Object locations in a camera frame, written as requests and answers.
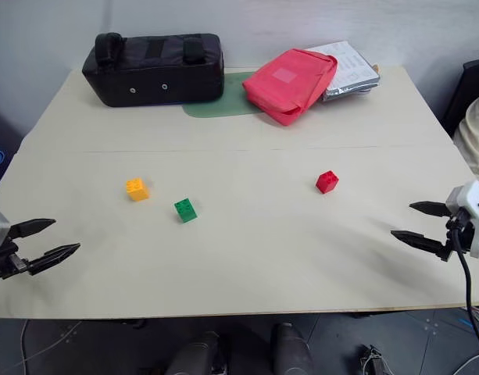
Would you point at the black padded bag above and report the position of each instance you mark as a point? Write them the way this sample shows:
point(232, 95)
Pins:
point(153, 70)

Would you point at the red fabric bag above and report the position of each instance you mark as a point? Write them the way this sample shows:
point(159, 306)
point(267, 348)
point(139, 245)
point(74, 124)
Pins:
point(290, 84)

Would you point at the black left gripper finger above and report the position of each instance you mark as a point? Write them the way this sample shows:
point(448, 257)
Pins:
point(32, 225)
point(51, 258)

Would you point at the dark rounded shape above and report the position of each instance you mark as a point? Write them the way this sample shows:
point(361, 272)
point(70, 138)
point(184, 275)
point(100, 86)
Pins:
point(192, 357)

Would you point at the orange toy brick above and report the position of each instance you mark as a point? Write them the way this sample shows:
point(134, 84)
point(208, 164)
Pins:
point(137, 189)

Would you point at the black chair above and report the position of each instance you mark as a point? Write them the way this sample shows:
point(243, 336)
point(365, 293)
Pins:
point(463, 93)

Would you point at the silver printed pouch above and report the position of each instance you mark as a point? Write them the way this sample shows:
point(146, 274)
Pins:
point(350, 70)

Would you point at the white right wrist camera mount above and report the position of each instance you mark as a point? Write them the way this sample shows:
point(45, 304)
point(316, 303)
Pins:
point(474, 211)

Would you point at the red toy brick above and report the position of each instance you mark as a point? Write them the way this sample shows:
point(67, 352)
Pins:
point(327, 181)

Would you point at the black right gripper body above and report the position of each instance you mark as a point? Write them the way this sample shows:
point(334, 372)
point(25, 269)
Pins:
point(462, 234)

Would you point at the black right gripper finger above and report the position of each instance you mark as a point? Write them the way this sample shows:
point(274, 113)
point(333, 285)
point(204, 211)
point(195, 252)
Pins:
point(430, 208)
point(419, 240)

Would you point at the green mat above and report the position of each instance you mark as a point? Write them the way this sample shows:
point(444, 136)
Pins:
point(219, 101)

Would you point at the cream cloth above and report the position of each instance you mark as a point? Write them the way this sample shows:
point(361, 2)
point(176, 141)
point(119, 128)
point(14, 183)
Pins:
point(475, 133)

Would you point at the green toy brick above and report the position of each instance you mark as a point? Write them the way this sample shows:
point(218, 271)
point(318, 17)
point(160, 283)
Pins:
point(185, 210)

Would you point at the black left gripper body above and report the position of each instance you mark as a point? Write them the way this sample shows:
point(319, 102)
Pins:
point(4, 262)

